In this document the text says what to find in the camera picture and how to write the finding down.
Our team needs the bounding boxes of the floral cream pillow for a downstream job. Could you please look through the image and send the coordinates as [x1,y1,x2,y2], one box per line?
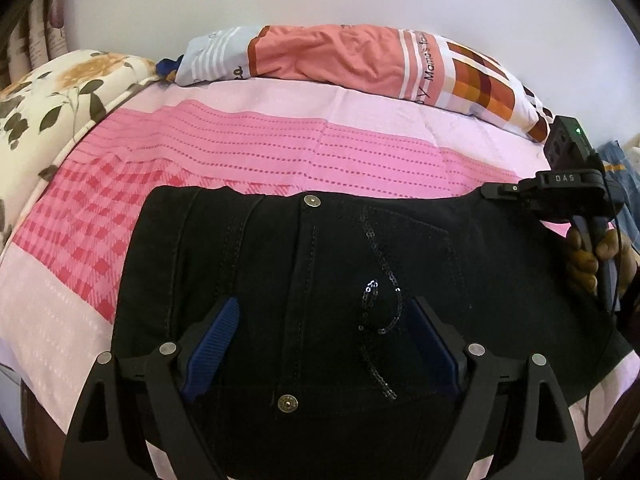
[0,49,163,261]

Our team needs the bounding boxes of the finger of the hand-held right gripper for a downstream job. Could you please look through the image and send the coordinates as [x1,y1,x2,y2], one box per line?
[480,182,523,201]

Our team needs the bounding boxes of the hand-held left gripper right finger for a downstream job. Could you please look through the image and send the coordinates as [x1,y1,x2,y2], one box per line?
[402,296,586,480]

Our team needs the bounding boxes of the black pants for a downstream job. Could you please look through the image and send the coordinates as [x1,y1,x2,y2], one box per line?
[111,185,632,480]

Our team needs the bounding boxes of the orange patchwork pillow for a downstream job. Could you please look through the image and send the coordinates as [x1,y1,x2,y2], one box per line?
[175,24,555,143]

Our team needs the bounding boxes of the printed curtain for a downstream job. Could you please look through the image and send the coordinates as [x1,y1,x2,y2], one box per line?
[10,0,68,91]

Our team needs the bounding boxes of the dark blue cloth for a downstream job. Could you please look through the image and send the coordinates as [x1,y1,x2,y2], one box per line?
[156,57,182,81]

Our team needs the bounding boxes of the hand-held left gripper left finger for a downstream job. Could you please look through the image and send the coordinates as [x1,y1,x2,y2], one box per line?
[59,296,242,480]

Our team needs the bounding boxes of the person's right hand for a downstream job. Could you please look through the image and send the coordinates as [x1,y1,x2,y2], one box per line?
[565,225,637,302]

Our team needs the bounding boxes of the pink checked bed sheet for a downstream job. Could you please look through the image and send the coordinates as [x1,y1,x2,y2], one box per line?
[0,77,640,480]

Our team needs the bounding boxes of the blue denim cloth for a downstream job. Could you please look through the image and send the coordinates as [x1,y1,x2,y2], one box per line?
[597,141,640,251]

